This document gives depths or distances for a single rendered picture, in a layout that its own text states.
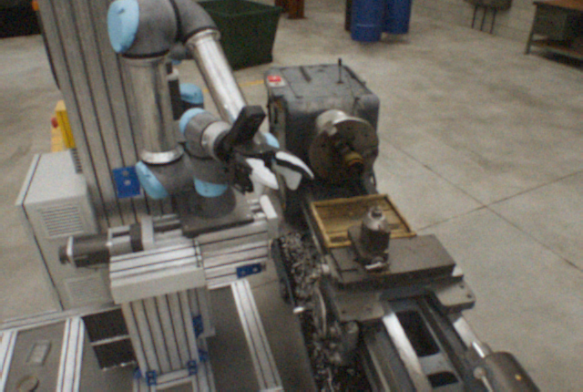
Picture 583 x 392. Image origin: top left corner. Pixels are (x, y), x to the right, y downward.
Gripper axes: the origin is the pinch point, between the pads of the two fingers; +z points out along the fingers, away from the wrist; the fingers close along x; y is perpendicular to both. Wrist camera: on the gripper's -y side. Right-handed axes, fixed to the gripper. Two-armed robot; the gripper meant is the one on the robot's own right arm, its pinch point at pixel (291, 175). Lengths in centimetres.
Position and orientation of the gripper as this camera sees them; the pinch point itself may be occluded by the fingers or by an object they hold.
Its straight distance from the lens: 73.8
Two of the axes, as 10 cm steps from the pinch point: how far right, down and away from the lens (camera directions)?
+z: 6.3, 3.9, -6.7
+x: -7.7, 2.0, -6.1
